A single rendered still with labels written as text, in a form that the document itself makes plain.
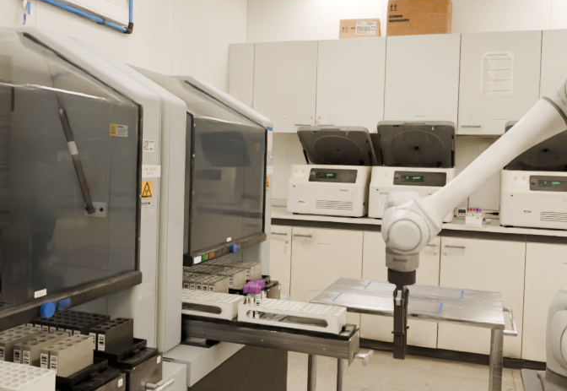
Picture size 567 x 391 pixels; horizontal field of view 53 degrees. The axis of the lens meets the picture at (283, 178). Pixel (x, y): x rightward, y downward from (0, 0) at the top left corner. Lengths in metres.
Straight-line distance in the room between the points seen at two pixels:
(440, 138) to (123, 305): 3.01
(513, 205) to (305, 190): 1.36
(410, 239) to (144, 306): 0.69
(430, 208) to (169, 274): 0.73
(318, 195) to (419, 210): 2.65
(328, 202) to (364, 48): 1.16
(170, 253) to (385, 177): 2.50
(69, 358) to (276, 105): 3.34
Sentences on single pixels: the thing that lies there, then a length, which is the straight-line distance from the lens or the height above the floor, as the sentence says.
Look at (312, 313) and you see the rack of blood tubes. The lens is 1.58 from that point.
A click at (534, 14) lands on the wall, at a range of 4.59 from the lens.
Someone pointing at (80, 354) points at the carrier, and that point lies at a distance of 1.32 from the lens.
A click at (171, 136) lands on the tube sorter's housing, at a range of 1.58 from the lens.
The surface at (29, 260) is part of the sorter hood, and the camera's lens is 1.16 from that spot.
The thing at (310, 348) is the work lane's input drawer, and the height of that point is 0.77.
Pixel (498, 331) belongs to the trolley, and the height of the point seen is 0.79.
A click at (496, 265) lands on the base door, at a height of 0.66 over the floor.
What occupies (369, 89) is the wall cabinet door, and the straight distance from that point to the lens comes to 4.21.
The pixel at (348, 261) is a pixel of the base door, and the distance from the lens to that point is 3.96.
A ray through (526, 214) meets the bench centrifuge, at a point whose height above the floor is 0.99.
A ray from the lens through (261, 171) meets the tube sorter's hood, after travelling 2.16.
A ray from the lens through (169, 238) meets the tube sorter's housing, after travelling 1.59.
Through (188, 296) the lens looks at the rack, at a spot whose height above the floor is 0.86.
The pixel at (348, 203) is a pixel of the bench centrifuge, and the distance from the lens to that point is 3.92.
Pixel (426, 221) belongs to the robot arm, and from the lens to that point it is 1.34.
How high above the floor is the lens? 1.27
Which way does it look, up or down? 2 degrees down
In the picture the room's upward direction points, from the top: 2 degrees clockwise
